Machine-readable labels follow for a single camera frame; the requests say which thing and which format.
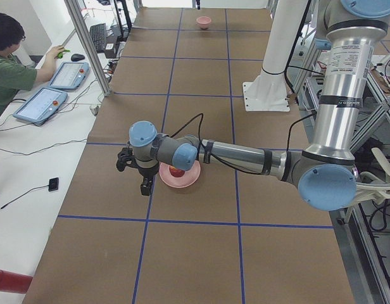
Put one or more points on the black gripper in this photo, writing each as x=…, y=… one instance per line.
x=147, y=173

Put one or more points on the red apple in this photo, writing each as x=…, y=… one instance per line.
x=175, y=172

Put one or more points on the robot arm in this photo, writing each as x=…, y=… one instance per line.
x=323, y=172

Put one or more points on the pink plate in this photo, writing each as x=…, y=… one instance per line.
x=189, y=178

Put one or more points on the pink bowl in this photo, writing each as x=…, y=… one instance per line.
x=203, y=22

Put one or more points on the small black square device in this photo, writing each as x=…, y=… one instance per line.
x=53, y=184

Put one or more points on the near blue teach pendant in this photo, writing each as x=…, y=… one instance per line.
x=41, y=106

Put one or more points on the blue teach pendant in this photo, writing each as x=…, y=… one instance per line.
x=69, y=75
x=41, y=106

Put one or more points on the far blue teach pendant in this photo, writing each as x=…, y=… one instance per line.
x=69, y=75

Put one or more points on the black computer mouse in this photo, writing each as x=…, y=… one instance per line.
x=77, y=57

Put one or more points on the black keyboard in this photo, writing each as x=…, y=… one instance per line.
x=97, y=33

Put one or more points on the red fire extinguisher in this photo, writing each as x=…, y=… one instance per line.
x=11, y=282

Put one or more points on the person in green shirt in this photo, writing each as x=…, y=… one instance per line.
x=15, y=77

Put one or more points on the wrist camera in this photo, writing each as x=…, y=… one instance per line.
x=125, y=159

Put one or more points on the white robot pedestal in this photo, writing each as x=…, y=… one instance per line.
x=268, y=91

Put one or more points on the aluminium frame post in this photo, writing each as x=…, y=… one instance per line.
x=87, y=44

